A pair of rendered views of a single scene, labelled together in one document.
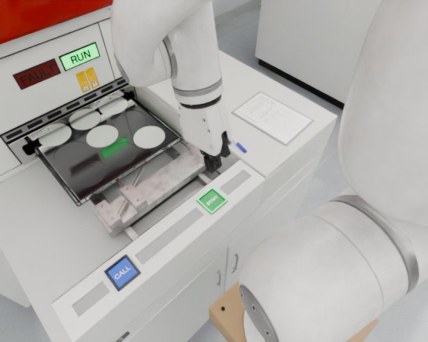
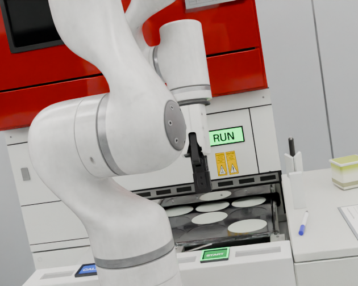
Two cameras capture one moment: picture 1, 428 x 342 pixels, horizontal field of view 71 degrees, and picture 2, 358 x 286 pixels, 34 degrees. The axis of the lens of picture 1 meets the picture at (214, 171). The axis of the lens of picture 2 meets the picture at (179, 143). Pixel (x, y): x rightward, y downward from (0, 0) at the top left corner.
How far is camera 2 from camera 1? 0.94 m
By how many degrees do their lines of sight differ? 60
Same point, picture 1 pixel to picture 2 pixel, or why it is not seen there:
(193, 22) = (171, 37)
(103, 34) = (253, 120)
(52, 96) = (187, 168)
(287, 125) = not seen: outside the picture
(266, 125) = not seen: outside the picture
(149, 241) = not seen: hidden behind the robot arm
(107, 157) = (192, 230)
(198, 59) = (173, 63)
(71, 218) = not seen: hidden behind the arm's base
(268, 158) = (319, 243)
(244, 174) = (276, 251)
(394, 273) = (88, 108)
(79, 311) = (43, 278)
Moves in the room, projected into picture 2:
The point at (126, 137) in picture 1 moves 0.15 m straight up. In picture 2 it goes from (227, 222) to (218, 168)
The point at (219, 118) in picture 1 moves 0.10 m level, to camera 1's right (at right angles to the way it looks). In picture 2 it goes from (187, 116) to (223, 116)
